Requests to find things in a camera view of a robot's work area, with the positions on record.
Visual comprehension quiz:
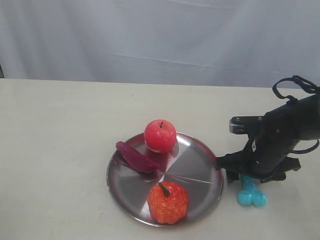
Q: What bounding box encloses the purple sweet potato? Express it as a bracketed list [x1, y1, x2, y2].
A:
[115, 141, 159, 173]

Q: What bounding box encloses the round stainless steel plate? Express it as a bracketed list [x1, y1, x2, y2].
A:
[106, 132, 224, 227]

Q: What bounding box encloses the orange pumpkin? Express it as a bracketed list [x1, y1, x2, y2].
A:
[147, 181, 189, 225]

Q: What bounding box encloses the black cable loop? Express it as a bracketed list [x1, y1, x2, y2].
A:
[272, 75, 320, 154]

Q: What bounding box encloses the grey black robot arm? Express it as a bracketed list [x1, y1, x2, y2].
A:
[214, 94, 320, 183]

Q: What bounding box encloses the white backdrop cloth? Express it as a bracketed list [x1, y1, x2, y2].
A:
[0, 0, 320, 87]

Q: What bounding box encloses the turquoise toy bone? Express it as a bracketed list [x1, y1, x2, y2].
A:
[236, 175, 267, 208]

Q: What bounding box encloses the red apple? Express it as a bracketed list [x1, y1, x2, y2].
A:
[143, 119, 177, 154]

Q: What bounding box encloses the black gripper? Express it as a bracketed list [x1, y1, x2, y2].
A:
[215, 102, 301, 184]

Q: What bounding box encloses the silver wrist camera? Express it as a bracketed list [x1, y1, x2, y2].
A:
[229, 116, 264, 135]

